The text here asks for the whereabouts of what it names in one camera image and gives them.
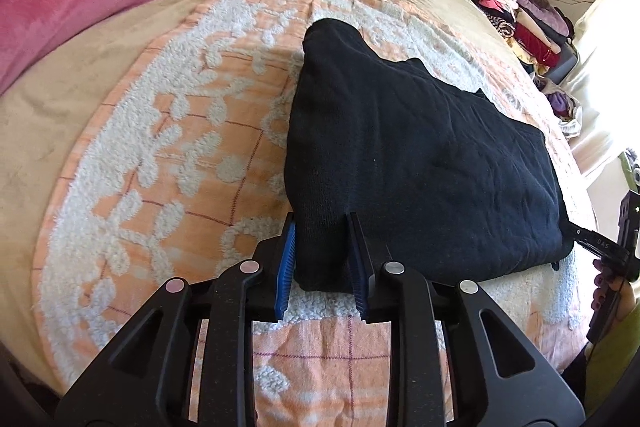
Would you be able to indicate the white bag with clothes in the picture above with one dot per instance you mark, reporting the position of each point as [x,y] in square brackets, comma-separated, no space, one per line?
[569,112]

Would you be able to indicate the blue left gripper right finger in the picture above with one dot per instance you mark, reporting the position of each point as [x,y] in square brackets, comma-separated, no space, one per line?
[359,265]

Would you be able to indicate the green sleeve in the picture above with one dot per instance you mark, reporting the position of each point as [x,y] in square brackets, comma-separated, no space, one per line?
[611,359]

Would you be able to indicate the pile of folded clothes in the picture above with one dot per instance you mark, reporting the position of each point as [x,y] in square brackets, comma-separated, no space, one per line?
[537,32]

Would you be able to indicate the black sweater with KISS collar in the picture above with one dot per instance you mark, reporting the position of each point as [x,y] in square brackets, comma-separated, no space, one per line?
[454,189]

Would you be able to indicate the beige bed sheet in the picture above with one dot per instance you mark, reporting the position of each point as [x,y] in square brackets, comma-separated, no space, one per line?
[46,110]

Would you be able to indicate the orange white floral towel blanket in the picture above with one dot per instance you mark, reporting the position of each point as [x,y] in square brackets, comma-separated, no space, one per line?
[179,173]

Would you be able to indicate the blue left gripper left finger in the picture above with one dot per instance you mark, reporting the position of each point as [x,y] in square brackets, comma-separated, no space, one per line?
[283,268]

